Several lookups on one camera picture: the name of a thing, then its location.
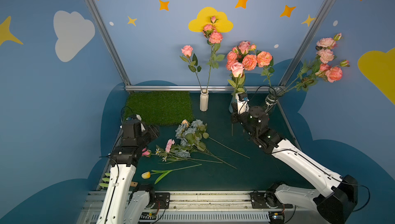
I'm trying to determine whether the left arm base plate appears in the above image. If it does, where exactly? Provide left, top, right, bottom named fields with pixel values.
left=147, top=192, right=171, bottom=210

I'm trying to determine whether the clear glass vase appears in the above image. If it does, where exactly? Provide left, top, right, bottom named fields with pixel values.
left=263, top=86, right=285, bottom=115

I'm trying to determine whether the aluminium rail front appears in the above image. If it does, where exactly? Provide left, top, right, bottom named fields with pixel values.
left=75, top=189, right=345, bottom=224

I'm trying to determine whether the teal cylindrical vase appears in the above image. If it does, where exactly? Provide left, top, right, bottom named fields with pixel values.
left=228, top=95, right=237, bottom=113

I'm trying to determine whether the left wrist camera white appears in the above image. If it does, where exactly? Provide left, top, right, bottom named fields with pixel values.
left=135, top=115, right=146, bottom=132

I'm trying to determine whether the blue hydrangea bunch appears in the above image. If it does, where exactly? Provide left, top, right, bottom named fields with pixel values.
left=170, top=119, right=236, bottom=169

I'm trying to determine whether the green artificial grass mat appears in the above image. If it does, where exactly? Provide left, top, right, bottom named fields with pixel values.
left=121, top=91, right=194, bottom=126

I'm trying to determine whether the aluminium frame back bar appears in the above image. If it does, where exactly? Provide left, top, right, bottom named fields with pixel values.
left=125, top=85, right=271, bottom=92

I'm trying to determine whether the magenta rose single stem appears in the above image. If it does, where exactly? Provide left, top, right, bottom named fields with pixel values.
left=142, top=148, right=161, bottom=158

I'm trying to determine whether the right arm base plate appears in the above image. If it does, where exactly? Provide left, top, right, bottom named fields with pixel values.
left=250, top=191, right=294, bottom=209

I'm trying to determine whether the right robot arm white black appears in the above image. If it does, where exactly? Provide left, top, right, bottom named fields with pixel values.
left=231, top=103, right=358, bottom=224

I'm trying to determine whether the white ribbed ceramic vase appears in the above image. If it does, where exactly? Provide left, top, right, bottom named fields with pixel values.
left=200, top=89, right=209, bottom=112

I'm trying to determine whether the pink flower bunch on table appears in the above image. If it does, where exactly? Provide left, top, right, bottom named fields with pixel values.
left=155, top=139, right=225, bottom=163

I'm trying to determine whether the yellow tulip with stem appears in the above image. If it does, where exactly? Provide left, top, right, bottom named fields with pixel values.
left=141, top=164, right=201, bottom=185

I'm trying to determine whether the small pink rosebud stem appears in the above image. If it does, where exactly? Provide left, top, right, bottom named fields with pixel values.
left=228, top=62, right=246, bottom=135

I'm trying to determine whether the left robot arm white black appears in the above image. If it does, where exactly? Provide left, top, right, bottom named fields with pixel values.
left=97, top=115, right=159, bottom=224

